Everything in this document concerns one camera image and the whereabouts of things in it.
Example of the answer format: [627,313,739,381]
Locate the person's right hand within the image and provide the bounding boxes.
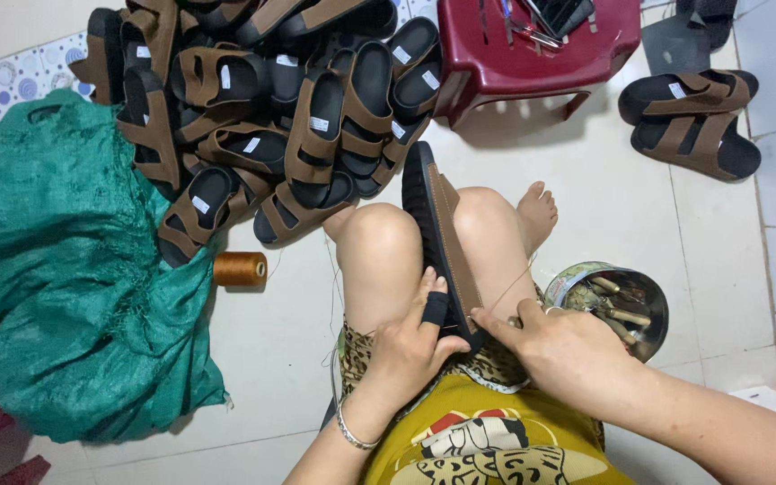
[472,298,646,413]

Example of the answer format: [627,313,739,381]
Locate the person's left hand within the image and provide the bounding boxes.
[360,266,472,417]

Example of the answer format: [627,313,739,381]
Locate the unfinished brown black sandal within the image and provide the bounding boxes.
[401,141,487,353]

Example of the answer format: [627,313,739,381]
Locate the black finger sleeve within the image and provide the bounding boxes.
[421,291,450,328]

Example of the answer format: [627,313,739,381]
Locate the leopard print shorts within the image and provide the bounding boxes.
[337,286,547,398]

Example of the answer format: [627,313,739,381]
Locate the thin brown sewing thread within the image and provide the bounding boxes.
[488,252,538,316]

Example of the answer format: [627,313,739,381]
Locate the round metal tin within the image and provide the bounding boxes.
[543,261,670,364]

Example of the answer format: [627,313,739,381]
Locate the person's left leg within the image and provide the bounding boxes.
[323,201,427,338]

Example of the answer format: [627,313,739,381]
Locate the person's leg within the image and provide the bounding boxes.
[323,201,427,338]
[452,186,538,324]

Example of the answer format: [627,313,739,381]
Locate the yellow printed shirt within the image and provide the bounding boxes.
[360,372,619,485]

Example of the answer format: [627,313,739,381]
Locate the person's right leg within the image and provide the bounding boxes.
[452,186,538,324]

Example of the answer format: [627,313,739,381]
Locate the person's right foot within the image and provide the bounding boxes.
[515,181,559,258]

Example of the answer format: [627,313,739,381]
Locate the brown thread spool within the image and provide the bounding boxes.
[213,251,269,289]

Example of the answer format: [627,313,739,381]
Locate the white yellow box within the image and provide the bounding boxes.
[728,385,776,423]

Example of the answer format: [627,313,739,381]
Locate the pile of brown black sandals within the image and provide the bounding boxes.
[68,0,444,269]

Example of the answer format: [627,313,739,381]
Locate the dark red plastic stool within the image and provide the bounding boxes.
[434,0,642,129]

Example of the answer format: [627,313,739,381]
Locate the dark grey sole sheet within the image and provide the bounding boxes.
[640,13,714,77]

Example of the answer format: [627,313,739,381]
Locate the steel scissors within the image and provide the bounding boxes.
[500,0,564,52]

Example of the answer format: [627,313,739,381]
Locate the green woven sack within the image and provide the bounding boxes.
[0,88,232,445]

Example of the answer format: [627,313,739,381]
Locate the plain black sandal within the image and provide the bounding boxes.
[675,0,739,52]

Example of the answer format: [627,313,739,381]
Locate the blue dotted sheet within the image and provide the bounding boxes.
[0,30,97,133]

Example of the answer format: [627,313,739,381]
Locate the bunch of wooden handled awls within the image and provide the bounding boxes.
[580,275,653,346]

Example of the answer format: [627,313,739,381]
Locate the silver bracelet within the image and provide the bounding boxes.
[335,396,384,451]

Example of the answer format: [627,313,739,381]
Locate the finished brown strap sandal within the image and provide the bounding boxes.
[630,111,762,182]
[617,69,760,127]

